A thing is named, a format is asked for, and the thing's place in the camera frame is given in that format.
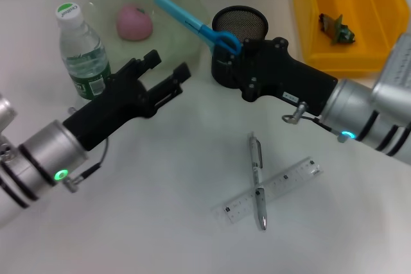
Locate clear water bottle green label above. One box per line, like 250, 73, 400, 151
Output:
56, 3, 113, 101

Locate grey ballpoint pen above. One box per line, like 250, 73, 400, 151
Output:
249, 131, 268, 232

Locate blue scissors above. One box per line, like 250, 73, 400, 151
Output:
153, 0, 242, 56

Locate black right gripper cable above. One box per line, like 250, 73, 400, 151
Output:
281, 101, 351, 143

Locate green glass fruit plate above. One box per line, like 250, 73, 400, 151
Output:
88, 0, 209, 70

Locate pink toy peach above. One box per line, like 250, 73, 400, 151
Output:
116, 3, 153, 42

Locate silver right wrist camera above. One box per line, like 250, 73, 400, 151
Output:
371, 33, 411, 117

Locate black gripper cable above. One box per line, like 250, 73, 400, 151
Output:
281, 101, 351, 143
62, 137, 110, 194

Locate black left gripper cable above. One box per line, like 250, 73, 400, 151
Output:
62, 137, 110, 194

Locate black mesh pen holder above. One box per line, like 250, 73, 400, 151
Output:
211, 6, 269, 89

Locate yellow plastic bin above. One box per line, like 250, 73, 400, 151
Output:
292, 0, 411, 78

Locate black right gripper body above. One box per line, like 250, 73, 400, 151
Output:
243, 44, 338, 117

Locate clear plastic ruler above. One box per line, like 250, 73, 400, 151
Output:
211, 157, 324, 225

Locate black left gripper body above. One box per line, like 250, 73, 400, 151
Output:
62, 76, 155, 152

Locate green plastic wrapper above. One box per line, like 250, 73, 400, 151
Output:
318, 13, 357, 45

